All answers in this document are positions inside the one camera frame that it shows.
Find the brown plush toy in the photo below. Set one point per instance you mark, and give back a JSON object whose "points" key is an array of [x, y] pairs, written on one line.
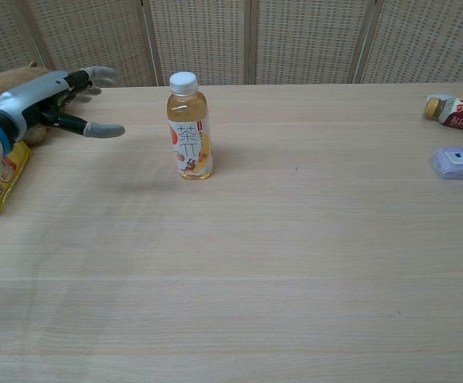
{"points": [[4, 81]]}

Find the purple tissue pack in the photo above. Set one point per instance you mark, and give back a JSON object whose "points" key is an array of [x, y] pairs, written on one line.
{"points": [[461, 161]]}

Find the woven folding screen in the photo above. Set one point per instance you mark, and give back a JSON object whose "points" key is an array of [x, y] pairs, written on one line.
{"points": [[231, 40]]}

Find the red labelled bottle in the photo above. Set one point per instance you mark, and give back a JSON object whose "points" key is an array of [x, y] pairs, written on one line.
{"points": [[461, 112]]}

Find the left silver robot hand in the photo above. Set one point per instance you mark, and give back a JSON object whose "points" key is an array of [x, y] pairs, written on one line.
{"points": [[36, 95]]}

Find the yellow tea bottle white cap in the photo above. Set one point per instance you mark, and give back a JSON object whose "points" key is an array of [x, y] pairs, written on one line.
{"points": [[189, 131]]}

